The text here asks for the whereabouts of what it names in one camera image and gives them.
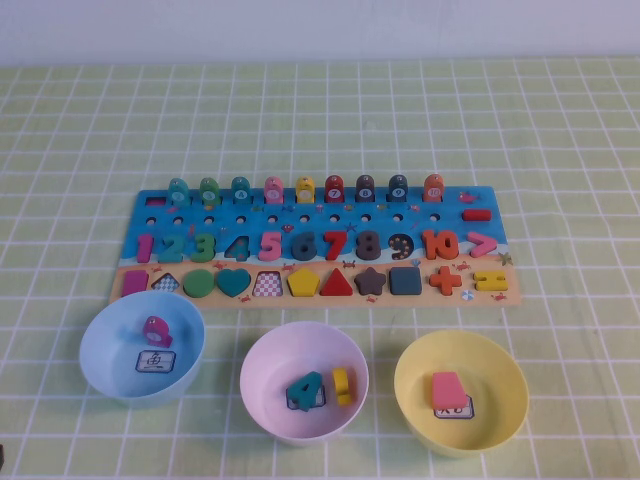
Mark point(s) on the brown wooden star piece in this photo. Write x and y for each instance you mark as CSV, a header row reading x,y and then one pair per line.
x,y
370,282

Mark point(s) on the colourful wooden puzzle board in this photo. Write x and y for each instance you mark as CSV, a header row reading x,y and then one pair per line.
x,y
320,220

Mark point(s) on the yellow wooden pentagon piece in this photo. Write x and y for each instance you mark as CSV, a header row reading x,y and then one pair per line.
x,y
303,282

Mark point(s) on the red wooden triangle piece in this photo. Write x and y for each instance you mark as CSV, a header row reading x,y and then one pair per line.
x,y
338,286

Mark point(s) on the yellow wooden fish piece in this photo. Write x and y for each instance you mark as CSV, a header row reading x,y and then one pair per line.
x,y
305,190

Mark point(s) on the red wooden fish piece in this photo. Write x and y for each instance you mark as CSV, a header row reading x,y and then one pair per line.
x,y
334,189

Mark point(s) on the pink wooden fish piece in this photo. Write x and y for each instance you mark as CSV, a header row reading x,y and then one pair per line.
x,y
274,190

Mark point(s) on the brown wooden fish piece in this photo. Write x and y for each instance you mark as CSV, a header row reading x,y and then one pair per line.
x,y
365,189

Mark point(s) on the dark teal wooden fish piece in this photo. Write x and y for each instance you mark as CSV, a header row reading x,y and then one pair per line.
x,y
398,188

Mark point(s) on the dark blue wooden square piece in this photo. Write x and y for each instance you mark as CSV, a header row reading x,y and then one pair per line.
x,y
405,281

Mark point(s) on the teal wooden heart piece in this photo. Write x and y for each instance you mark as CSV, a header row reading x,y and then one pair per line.
x,y
233,281

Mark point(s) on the pink plastic bowl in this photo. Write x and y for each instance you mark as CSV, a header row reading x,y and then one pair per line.
x,y
280,350

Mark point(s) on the green wooden fish piece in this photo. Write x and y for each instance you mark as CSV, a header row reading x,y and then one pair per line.
x,y
209,192

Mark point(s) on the orange wooden fish piece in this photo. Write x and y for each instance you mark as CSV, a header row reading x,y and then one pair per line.
x,y
434,187

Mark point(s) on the green wooden circle piece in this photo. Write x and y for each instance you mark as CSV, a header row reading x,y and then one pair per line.
x,y
198,283

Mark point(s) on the yellow wooden number piece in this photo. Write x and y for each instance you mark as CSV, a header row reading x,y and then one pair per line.
x,y
342,386

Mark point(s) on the magenta wooden fish piece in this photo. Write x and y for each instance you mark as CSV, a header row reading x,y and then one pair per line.
x,y
156,332

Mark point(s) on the magenta wooden rectangle piece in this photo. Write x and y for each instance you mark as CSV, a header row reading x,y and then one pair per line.
x,y
134,284

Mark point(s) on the pink wooden trapezoid piece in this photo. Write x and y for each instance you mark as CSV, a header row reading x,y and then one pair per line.
x,y
448,390

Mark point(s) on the yellow plastic bowl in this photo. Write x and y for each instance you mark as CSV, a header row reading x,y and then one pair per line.
x,y
495,380

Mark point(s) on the light blue plastic bowl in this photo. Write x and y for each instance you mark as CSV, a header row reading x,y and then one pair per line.
x,y
105,370

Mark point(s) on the red wooden number seven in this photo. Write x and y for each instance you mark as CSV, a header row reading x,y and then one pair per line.
x,y
335,247

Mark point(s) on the dark blue wooden number six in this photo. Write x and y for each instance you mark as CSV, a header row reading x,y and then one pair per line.
x,y
302,250

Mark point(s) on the brown wooden number eight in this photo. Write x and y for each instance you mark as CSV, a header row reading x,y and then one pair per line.
x,y
368,246

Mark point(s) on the pink wooden number five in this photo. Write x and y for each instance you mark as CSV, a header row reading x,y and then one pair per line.
x,y
270,247

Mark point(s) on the teal wooden fish number four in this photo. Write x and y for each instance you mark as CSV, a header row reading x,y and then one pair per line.
x,y
241,191

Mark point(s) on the orange wooden number ten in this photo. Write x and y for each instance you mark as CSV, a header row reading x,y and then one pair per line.
x,y
431,245

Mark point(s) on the green wooden number three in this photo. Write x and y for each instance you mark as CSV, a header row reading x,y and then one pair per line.
x,y
206,248

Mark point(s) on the green checked tablecloth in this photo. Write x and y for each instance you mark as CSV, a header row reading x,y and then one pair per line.
x,y
320,125

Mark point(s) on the orange wooden plus sign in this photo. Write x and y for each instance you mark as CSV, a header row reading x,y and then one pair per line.
x,y
445,280

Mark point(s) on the teal wooden fish number two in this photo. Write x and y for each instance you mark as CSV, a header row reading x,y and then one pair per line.
x,y
178,192

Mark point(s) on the red wooden minus sign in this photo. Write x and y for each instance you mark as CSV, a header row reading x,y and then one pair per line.
x,y
477,215

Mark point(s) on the yellow wooden equals sign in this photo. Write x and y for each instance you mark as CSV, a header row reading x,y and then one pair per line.
x,y
479,281

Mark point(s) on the pink wooden greater-than sign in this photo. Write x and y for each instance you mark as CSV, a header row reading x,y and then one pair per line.
x,y
489,244

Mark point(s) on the magenta wooden number one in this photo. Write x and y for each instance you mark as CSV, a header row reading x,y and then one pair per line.
x,y
145,248

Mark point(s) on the paper label with fish character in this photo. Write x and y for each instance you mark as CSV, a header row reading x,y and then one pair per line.
x,y
156,362

